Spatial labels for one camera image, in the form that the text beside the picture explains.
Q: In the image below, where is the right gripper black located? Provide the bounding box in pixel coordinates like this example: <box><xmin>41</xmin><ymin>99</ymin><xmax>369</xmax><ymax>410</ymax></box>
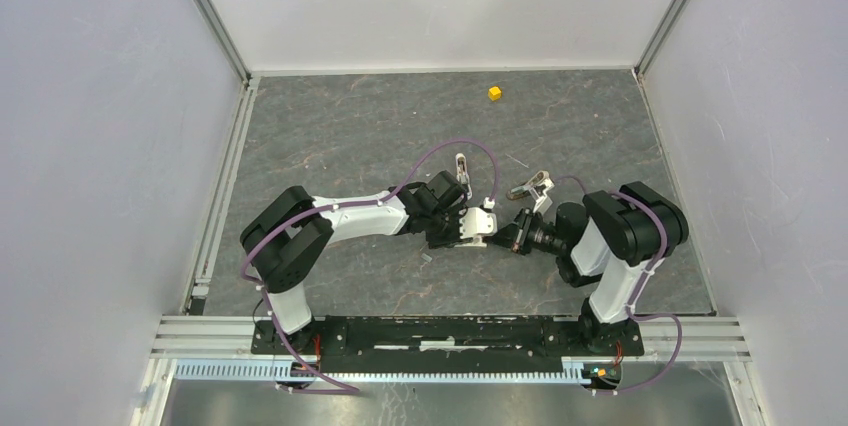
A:
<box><xmin>482</xmin><ymin>206</ymin><xmax>566</xmax><ymax>255</ymax></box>

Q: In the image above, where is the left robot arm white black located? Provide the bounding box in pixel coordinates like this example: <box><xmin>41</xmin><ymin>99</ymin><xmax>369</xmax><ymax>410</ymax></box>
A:
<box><xmin>240</xmin><ymin>171</ymin><xmax>469</xmax><ymax>354</ymax></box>

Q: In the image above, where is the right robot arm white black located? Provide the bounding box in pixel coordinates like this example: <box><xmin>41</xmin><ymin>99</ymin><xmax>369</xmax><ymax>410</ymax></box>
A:
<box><xmin>487</xmin><ymin>181</ymin><xmax>689</xmax><ymax>354</ymax></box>

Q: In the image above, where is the yellow cube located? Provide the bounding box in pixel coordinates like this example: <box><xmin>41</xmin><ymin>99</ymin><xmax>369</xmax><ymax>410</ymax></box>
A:
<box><xmin>488</xmin><ymin>86</ymin><xmax>503</xmax><ymax>101</ymax></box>

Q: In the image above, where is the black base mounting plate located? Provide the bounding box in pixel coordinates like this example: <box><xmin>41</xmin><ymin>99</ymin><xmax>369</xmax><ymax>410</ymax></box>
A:
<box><xmin>250</xmin><ymin>315</ymin><xmax>645</xmax><ymax>374</ymax></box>

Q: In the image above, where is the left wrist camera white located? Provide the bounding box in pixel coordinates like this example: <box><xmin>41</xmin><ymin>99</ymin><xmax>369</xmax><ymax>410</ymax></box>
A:
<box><xmin>457</xmin><ymin>197</ymin><xmax>498</xmax><ymax>248</ymax></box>

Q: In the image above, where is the aluminium rail frame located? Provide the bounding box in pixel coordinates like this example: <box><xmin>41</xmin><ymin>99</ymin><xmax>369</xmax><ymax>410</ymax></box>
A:
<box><xmin>151</xmin><ymin>316</ymin><xmax>751</xmax><ymax>386</ymax></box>

